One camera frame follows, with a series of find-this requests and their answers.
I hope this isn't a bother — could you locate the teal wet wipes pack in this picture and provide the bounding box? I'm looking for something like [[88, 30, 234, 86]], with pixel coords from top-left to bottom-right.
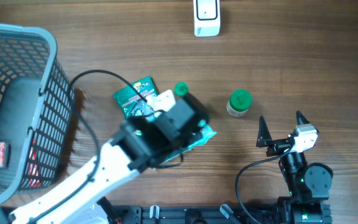
[[164, 124, 216, 162]]

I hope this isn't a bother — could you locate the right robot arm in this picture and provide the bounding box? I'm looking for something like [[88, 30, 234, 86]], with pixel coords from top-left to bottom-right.
[[256, 111, 333, 203]]

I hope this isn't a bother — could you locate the white barcode scanner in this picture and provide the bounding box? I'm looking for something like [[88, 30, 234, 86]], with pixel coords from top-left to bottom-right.
[[193, 0, 221, 37]]

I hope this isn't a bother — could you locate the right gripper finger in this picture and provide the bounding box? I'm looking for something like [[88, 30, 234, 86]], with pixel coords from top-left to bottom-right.
[[256, 116, 272, 147], [296, 110, 310, 125]]

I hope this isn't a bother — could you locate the green lid jar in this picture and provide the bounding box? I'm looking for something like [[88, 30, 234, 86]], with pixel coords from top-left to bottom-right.
[[226, 89, 253, 118]]

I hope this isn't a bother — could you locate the black right camera cable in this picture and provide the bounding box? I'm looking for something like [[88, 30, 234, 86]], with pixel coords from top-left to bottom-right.
[[234, 143, 295, 224]]

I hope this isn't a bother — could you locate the black camera cable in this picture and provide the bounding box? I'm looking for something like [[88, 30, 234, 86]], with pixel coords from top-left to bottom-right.
[[234, 143, 295, 224], [26, 69, 149, 224]]

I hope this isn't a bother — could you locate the green snack packet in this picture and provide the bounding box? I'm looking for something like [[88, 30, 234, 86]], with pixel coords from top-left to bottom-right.
[[113, 76, 158, 118]]

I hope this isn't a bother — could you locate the red Nescafe coffee sachet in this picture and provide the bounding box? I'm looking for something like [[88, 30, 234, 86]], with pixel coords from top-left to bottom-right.
[[27, 139, 42, 188]]

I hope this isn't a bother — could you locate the black left camera cable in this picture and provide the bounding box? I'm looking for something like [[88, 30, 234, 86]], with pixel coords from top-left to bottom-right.
[[26, 69, 149, 224]]

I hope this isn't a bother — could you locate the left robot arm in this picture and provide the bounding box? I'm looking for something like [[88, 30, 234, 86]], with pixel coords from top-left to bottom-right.
[[0, 93, 209, 223]]

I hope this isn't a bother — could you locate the red sauce bottle green cap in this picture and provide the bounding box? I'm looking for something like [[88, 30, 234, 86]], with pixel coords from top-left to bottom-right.
[[173, 82, 191, 103]]

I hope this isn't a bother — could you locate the grey plastic mesh basket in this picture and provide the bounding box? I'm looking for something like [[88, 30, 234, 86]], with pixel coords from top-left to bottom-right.
[[0, 24, 75, 204]]

